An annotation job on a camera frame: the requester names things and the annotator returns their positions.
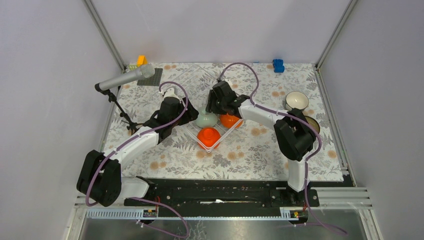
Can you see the light green toy block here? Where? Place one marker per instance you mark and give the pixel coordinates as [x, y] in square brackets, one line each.
[132, 67]

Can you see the pale green bowl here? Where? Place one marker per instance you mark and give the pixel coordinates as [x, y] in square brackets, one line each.
[206, 119]

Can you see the black microphone stand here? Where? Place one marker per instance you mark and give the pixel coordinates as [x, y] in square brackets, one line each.
[131, 125]

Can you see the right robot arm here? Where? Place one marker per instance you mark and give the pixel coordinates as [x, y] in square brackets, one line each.
[295, 137]

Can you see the grey lego baseplate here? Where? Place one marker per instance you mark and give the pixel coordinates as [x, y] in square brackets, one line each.
[153, 81]

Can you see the yellow toy block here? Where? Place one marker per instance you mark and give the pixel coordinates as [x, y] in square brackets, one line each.
[141, 60]

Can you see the teal and white bowl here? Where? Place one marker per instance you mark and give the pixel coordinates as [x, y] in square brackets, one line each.
[296, 100]

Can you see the silver microphone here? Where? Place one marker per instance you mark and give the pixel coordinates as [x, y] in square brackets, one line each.
[141, 72]

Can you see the orange bowl lower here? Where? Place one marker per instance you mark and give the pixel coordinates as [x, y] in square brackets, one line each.
[208, 136]

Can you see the white wire dish rack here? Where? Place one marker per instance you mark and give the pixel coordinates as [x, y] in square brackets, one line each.
[197, 82]

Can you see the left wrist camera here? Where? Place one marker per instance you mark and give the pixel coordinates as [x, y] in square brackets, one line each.
[170, 92]

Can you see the dark blue glazed bowl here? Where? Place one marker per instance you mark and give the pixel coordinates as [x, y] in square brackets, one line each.
[313, 123]

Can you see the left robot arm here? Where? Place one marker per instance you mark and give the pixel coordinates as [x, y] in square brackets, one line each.
[101, 176]

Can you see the orange bowl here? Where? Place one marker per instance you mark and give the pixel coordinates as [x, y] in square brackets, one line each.
[208, 136]
[228, 121]

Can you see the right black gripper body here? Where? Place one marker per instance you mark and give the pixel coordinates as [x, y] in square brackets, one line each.
[216, 105]

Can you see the orange bowl upper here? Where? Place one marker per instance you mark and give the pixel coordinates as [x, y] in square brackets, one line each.
[228, 121]

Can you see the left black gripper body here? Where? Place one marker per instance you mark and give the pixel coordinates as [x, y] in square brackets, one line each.
[182, 120]

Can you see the blue toy block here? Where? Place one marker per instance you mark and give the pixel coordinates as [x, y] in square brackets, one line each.
[278, 65]

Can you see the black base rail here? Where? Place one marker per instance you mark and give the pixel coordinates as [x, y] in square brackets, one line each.
[227, 198]

